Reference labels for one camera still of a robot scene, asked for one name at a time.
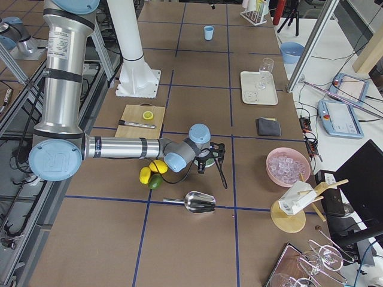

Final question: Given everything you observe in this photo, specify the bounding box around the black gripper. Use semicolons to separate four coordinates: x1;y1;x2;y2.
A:
195;148;210;174

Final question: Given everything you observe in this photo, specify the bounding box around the light blue cup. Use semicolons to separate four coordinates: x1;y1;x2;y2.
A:
203;26;214;41

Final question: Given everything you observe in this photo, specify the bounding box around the green bowl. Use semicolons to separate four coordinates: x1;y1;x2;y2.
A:
194;157;215;168

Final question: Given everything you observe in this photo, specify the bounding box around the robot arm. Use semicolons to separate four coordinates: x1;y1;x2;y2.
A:
29;1;211;181

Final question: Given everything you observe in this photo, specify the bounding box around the steel ice scoop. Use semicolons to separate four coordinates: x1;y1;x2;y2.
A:
163;191;216;213

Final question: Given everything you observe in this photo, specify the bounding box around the pink bowl with ice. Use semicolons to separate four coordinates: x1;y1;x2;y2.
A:
266;147;311;187

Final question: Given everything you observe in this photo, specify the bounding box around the blue bowl with fork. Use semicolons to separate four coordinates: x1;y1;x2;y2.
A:
280;42;305;64

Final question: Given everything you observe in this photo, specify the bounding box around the yellow lemon front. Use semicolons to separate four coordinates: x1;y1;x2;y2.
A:
148;160;168;174

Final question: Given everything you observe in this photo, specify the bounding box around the yellow lemon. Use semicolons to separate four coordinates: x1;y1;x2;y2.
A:
139;167;151;185
148;160;168;174

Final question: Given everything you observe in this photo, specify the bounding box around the green avocado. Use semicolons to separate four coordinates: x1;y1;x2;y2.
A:
148;173;163;190

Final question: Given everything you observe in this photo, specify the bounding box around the yellow lemon back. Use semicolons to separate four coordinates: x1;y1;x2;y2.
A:
139;167;151;185

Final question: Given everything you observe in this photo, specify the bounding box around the lemon half slice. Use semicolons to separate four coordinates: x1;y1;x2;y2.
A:
142;111;154;121

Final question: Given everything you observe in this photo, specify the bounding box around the grey yellow cloth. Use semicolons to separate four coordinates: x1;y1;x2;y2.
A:
256;117;281;136

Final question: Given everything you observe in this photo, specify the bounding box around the wooden cutting board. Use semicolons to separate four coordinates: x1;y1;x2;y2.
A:
115;104;166;139

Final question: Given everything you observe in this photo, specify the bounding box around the steel muddler black cap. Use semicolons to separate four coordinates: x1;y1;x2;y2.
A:
118;120;156;129

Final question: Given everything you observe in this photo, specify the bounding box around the cream bear tray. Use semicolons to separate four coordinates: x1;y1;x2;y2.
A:
240;71;278;106

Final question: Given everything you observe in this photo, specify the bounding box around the wooden stand with box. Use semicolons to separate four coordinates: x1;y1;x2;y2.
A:
270;179;349;233

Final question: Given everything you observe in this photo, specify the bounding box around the clear wine glass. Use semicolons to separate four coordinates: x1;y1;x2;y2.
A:
255;57;274;90

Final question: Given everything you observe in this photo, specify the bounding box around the near teach pendant tablet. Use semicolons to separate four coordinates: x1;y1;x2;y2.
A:
318;100;364;139

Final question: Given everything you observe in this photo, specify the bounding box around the teach pendant tablet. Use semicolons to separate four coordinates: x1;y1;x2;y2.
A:
318;100;364;139
329;73;369;106

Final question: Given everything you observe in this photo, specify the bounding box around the black laptop monitor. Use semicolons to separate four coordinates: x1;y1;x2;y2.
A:
315;139;383;251

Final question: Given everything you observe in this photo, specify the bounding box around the far teach pendant tablet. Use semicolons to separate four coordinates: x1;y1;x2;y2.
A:
329;73;369;106

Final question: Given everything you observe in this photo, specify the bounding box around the black tripod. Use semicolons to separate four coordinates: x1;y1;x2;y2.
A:
277;0;300;36

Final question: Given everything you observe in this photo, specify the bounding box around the red fire extinguisher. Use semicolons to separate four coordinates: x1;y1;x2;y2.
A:
272;0;287;26

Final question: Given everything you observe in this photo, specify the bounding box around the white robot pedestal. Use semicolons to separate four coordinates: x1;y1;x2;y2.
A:
107;0;161;99

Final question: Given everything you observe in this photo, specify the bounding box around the white wire cup rack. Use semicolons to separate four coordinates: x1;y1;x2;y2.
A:
240;0;269;26

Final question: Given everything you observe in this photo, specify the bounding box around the aluminium frame post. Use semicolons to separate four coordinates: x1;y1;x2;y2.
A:
282;1;352;93

